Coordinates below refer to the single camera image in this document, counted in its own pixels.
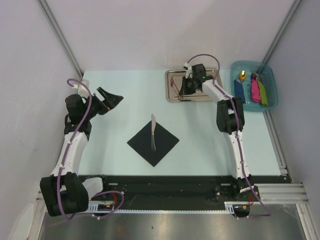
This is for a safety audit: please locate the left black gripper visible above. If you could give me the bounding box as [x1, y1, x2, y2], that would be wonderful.
[82, 87, 123, 120]

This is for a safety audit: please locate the stainless steel tray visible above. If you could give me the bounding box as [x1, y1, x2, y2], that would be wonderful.
[165, 70, 211, 103]

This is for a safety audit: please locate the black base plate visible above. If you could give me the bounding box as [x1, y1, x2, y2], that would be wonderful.
[82, 174, 261, 211]

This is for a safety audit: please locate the iridescent rainbow fork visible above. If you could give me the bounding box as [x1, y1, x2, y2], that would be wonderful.
[174, 94, 208, 101]

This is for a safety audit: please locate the pink rolled napkin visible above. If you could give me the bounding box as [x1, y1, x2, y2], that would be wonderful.
[251, 78, 261, 103]

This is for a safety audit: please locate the black paper napkin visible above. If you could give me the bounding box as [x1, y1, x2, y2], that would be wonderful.
[127, 120, 180, 167]

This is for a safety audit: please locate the yellow utensil in bin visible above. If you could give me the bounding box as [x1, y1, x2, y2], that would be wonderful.
[239, 70, 247, 82]

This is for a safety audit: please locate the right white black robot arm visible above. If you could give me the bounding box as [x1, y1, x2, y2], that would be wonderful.
[179, 63, 253, 201]

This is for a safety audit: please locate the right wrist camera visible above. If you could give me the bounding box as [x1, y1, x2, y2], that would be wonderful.
[183, 62, 194, 79]

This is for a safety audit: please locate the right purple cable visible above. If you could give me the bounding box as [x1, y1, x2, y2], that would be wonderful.
[186, 54, 272, 217]

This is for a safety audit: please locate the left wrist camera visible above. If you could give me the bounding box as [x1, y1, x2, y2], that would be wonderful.
[71, 80, 90, 98]

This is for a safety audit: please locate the green rolled napkin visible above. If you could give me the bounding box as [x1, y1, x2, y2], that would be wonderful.
[257, 80, 269, 107]

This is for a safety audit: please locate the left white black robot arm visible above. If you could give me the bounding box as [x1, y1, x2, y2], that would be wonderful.
[40, 87, 123, 217]

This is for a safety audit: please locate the teal plastic bin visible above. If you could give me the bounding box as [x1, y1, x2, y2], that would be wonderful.
[230, 60, 278, 112]

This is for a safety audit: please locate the blue rolled napkin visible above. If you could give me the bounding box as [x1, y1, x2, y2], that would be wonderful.
[234, 79, 246, 104]

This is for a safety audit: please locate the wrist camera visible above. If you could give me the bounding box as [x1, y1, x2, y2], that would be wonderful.
[183, 62, 194, 79]
[71, 80, 90, 98]

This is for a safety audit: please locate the silver table knife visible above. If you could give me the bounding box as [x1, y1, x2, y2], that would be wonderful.
[151, 114, 157, 152]

